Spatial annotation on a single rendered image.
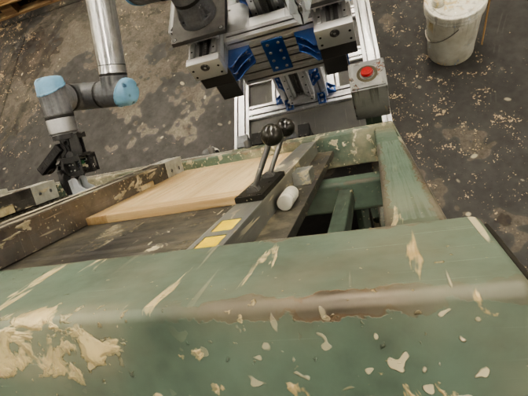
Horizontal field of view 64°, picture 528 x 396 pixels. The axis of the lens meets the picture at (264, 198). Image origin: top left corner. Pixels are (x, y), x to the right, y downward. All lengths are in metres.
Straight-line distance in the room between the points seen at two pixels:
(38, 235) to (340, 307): 0.82
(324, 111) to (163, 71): 1.45
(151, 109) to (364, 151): 2.04
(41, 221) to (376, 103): 1.09
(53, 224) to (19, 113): 3.10
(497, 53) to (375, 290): 2.58
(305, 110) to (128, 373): 2.16
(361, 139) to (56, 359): 1.21
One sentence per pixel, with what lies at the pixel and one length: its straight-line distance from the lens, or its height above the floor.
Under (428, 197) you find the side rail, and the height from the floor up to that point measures 1.59.
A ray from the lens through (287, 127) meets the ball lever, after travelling 0.81.
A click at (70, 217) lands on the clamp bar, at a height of 1.38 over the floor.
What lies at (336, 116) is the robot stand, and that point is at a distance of 2.29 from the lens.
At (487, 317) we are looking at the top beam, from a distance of 0.21.
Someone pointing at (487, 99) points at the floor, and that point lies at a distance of 2.57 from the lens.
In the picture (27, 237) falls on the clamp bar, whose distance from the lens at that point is 0.95.
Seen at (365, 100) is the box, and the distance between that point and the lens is 1.50.
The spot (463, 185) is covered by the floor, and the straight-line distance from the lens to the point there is 2.30.
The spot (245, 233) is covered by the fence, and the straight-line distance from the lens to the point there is 0.59.
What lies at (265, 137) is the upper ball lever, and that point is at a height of 1.52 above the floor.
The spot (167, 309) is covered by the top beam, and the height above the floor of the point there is 1.87.
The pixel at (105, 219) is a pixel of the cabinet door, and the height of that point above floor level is 1.32.
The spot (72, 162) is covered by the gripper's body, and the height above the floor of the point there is 1.29.
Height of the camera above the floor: 2.07
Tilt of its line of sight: 60 degrees down
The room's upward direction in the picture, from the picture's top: 38 degrees counter-clockwise
